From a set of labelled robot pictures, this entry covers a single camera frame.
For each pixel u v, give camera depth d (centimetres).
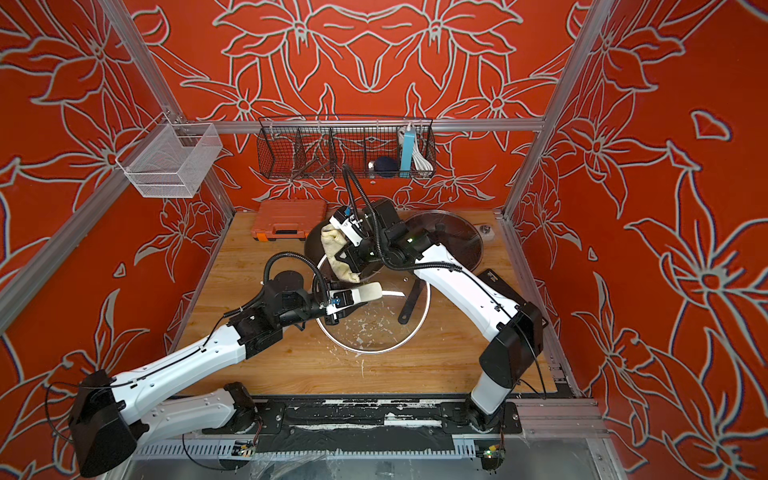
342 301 56
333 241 69
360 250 64
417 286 91
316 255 105
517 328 42
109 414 39
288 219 115
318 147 101
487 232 107
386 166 91
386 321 90
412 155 92
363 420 74
